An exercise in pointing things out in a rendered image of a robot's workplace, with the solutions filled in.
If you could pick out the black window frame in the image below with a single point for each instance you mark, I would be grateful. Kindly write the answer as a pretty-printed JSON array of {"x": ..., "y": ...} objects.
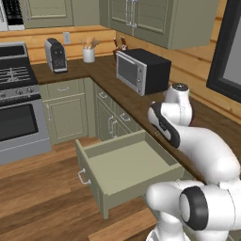
[{"x": 219, "y": 53}]

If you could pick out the sage green drawer front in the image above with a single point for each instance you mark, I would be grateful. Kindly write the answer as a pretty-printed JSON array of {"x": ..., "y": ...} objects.
[
  {"x": 133, "y": 123},
  {"x": 108, "y": 100},
  {"x": 73, "y": 89}
]

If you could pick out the white and black microwave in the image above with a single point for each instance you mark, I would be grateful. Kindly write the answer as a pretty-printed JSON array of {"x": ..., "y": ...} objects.
[{"x": 11, "y": 14}]

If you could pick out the sage green corner upper cabinet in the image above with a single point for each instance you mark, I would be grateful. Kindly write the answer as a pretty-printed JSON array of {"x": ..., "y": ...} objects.
[{"x": 175, "y": 19}]

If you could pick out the white utensil pot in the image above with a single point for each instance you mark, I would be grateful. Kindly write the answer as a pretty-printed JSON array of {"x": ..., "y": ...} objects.
[{"x": 88, "y": 55}]

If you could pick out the black and silver toaster oven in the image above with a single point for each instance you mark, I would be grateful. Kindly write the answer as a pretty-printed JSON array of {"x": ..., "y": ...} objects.
[{"x": 131, "y": 70}]

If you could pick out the knife block with knives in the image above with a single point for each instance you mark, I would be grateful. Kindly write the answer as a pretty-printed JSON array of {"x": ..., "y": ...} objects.
[{"x": 118, "y": 50}]

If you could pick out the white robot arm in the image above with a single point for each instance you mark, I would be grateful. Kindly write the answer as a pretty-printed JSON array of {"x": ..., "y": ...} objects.
[{"x": 207, "y": 153}]

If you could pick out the stainless steel stove with oven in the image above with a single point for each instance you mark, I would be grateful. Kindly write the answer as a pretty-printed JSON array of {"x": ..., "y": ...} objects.
[{"x": 19, "y": 103}]

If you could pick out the wooden utensils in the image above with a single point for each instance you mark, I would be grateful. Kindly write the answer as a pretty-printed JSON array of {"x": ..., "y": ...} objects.
[{"x": 89, "y": 43}]

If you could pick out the white wall socket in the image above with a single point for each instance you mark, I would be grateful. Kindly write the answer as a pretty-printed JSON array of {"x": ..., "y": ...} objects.
[{"x": 67, "y": 37}]

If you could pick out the open sage green drawer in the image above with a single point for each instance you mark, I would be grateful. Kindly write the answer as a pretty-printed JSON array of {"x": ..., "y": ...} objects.
[{"x": 125, "y": 169}]

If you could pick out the sage green cabinet door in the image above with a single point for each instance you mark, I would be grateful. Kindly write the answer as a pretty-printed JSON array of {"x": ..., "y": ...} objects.
[
  {"x": 69, "y": 117},
  {"x": 103, "y": 120}
]

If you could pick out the silver and black coffee machine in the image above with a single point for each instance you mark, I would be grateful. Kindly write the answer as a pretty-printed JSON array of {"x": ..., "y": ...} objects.
[{"x": 56, "y": 56}]

